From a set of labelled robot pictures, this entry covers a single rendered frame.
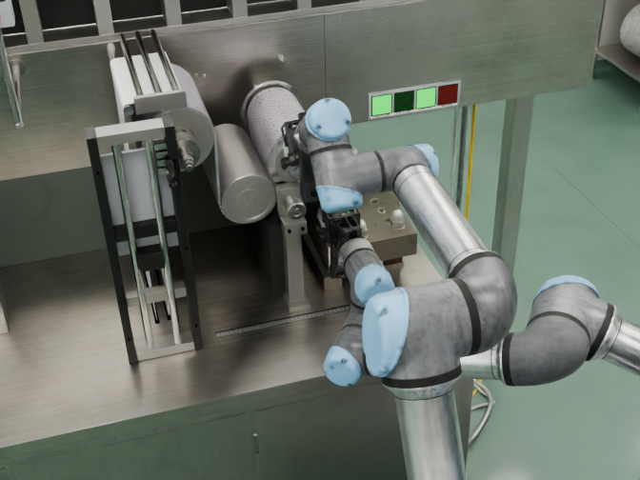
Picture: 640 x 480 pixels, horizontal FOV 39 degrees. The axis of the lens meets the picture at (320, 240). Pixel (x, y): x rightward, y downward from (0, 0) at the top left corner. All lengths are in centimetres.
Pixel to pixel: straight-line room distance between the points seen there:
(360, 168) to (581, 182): 292
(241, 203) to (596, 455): 158
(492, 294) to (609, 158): 340
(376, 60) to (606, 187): 232
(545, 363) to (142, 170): 82
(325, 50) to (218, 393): 86
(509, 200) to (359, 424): 106
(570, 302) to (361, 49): 88
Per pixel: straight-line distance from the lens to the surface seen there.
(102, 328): 210
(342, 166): 157
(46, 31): 217
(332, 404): 201
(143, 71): 194
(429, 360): 127
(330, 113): 157
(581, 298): 172
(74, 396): 195
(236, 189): 194
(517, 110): 272
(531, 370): 163
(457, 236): 142
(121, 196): 176
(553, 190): 434
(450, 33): 233
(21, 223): 231
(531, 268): 380
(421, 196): 151
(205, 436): 198
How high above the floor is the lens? 219
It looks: 34 degrees down
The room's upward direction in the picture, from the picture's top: 2 degrees counter-clockwise
